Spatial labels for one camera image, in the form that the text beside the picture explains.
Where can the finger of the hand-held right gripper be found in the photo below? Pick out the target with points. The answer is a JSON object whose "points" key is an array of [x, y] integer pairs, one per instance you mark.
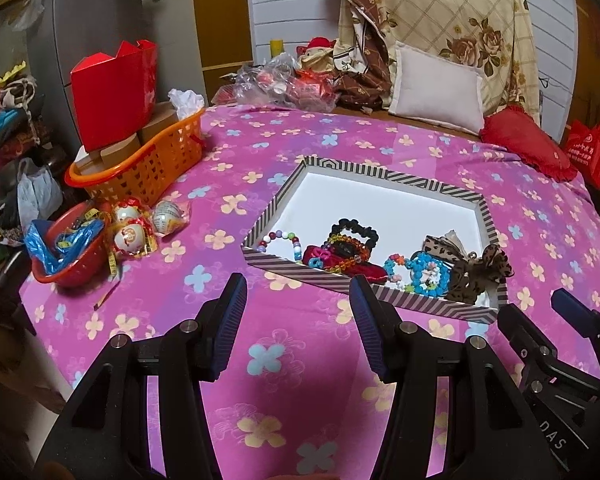
{"points": [[575, 310], [525, 335]]}

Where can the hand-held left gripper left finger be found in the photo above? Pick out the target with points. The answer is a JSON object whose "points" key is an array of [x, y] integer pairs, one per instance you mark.
{"points": [[230, 315]]}

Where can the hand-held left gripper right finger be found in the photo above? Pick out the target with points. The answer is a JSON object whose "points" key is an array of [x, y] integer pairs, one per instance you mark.
{"points": [[367, 325]]}

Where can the black scrunchie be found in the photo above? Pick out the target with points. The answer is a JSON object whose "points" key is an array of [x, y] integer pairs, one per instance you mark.
{"points": [[365, 230]]}

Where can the striped white box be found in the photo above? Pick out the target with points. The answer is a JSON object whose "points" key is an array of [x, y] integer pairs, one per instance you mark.
{"points": [[380, 200]]}

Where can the red hair bow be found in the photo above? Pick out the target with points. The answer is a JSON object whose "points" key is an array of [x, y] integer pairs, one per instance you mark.
{"points": [[370, 270]]}

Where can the pink floral blanket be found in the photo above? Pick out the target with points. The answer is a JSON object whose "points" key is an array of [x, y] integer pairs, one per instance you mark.
{"points": [[180, 270]]}

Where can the leopard print hair bow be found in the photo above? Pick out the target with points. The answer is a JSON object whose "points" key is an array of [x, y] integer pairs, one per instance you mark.
{"points": [[475, 270]]}

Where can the grey printed wrapped ornament ball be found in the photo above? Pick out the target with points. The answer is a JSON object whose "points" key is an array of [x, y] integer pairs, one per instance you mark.
{"points": [[167, 217]]}

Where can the wrapped white balls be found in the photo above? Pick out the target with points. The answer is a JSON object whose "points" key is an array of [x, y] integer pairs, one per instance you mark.
{"points": [[130, 239]]}

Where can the yellow measuring tape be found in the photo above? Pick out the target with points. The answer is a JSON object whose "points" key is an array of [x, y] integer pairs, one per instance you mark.
{"points": [[112, 262]]}

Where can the white red wrapped ornament ball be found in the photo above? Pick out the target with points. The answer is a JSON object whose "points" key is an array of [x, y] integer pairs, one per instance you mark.
{"points": [[128, 214]]}

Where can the red shopping bag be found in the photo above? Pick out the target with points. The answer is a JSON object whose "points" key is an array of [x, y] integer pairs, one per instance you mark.
{"points": [[587, 152]]}

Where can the red plastic bowl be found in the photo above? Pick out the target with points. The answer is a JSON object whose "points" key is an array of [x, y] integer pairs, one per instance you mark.
{"points": [[80, 265]]}

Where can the orange plastic basket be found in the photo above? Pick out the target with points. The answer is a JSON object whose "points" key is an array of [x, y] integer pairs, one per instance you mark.
{"points": [[145, 170]]}

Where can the red heart pillow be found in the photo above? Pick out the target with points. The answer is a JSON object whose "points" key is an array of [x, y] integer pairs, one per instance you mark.
{"points": [[525, 142]]}

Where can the blue plastic bag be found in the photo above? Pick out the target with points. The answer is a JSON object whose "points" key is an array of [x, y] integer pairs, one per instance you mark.
{"points": [[45, 250]]}

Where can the brown cardboard box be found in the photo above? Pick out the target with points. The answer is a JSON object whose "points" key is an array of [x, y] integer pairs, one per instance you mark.
{"points": [[117, 152], [157, 122]]}

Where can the crumpled white tissue paper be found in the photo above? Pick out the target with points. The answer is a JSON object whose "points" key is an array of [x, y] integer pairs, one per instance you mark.
{"points": [[185, 100]]}

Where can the white plastic bag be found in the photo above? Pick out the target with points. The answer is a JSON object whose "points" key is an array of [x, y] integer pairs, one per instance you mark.
{"points": [[40, 190]]}

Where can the clear plastic bag pile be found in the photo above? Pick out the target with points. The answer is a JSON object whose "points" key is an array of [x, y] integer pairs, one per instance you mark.
{"points": [[270, 82]]}

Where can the white pillow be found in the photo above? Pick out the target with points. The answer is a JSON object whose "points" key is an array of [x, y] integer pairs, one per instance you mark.
{"points": [[437, 92]]}

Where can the red paper box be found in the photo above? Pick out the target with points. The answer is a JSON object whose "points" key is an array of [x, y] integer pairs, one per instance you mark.
{"points": [[115, 95]]}

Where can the red hat doll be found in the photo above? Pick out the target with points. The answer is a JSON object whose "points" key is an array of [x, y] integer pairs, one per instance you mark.
{"points": [[317, 55]]}

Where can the pile of clothes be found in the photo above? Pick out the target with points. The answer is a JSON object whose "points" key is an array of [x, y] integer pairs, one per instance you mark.
{"points": [[5, 120]]}

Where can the beige floral quilt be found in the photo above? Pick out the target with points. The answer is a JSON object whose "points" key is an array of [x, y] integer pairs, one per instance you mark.
{"points": [[455, 5]]}

